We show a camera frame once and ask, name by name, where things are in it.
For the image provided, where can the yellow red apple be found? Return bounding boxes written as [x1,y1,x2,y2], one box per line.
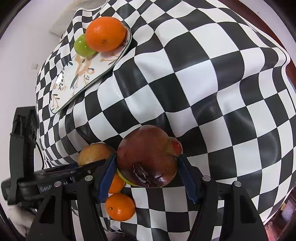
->
[77,143,115,166]

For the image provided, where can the green apple on plate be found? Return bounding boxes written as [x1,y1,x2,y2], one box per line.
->
[74,34,96,58]

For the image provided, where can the floral ceramic oval plate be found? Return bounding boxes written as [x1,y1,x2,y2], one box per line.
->
[49,27,132,114]

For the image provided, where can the dark red apple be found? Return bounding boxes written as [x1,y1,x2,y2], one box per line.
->
[116,125,178,188]

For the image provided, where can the green apple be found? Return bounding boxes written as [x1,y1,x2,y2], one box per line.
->
[117,169,138,187]
[74,34,96,58]

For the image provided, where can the red cherry tomato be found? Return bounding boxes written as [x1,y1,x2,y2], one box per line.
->
[169,137,183,157]

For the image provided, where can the black white checkered cloth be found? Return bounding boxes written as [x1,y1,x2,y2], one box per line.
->
[35,0,296,241]

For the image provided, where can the large orange on plate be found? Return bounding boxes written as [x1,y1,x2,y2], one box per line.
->
[85,16,126,52]

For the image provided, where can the orange mandarin with stem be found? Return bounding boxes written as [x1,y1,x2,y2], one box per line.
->
[105,193,135,221]

